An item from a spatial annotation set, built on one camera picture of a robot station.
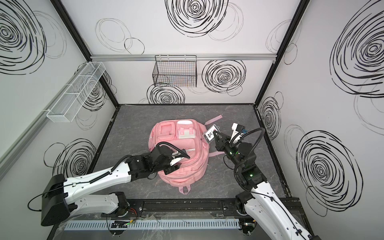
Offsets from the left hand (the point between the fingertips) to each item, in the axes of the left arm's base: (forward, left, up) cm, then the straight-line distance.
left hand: (179, 157), depth 76 cm
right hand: (+6, -16, +14) cm, 22 cm away
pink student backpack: (+17, -4, -5) cm, 18 cm away
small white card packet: (+7, -15, +12) cm, 21 cm away
